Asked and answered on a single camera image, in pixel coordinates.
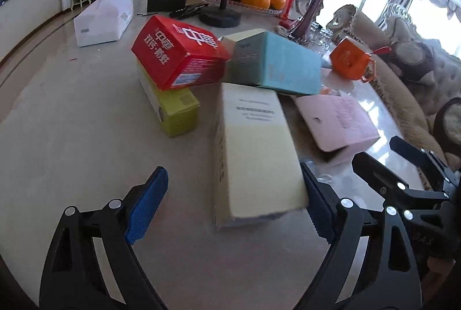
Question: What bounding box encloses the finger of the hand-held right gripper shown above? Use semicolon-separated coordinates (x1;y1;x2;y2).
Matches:
352;152;451;204
390;136;461;192

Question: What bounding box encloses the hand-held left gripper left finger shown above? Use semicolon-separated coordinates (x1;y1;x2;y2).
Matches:
39;166;170;310

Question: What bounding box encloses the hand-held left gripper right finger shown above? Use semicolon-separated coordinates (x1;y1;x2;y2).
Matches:
300;161;423;310

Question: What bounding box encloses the cream cardboard box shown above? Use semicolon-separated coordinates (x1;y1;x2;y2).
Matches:
212;82;310;228

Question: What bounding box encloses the light blue box grey side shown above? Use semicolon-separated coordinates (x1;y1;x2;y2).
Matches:
220;28;324;96

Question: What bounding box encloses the red box with white print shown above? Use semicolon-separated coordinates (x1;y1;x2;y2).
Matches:
131;15;231;91

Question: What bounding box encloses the brown patterned cushion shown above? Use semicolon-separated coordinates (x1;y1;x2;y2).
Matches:
432;97;461;159
391;40;438;85

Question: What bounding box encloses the pale pink box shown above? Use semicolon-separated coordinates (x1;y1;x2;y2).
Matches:
293;94;380;154

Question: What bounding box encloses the beige fringed sofa cover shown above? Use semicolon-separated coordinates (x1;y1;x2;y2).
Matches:
326;5;461;152

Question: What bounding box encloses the ornate white coffee table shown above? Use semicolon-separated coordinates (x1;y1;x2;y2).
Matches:
0;0;436;310

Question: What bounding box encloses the yellow-green box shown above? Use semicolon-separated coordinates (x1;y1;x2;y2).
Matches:
136;59;200;138

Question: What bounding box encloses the orange mug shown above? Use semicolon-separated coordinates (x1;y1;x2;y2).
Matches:
329;37;391;83

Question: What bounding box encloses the clear glass cup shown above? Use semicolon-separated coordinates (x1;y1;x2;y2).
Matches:
306;22;334;47

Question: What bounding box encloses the white window curtain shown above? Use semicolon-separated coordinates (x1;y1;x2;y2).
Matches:
425;0;461;19

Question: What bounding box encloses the dark purple glass vase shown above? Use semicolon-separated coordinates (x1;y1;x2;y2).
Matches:
286;0;330;44

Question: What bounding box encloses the white tissue box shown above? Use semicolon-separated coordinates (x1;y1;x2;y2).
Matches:
74;0;135;47

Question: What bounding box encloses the black plastic clip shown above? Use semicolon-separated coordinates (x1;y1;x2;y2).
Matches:
169;3;209;19

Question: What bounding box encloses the black square box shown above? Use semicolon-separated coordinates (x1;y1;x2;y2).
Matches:
147;0;187;11

